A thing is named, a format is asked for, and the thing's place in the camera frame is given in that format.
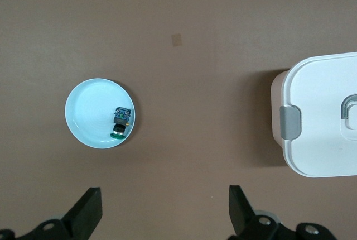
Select green push button switch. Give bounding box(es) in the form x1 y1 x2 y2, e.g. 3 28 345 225
109 107 132 140

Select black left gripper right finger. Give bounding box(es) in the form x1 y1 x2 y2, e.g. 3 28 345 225
227 185 337 240

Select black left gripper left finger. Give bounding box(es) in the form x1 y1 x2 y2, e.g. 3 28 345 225
0 186 103 240

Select light blue round plate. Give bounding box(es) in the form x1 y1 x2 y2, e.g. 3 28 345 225
64 78 138 150

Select white lidded box grey latches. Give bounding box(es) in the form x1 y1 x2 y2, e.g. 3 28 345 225
269 51 357 179

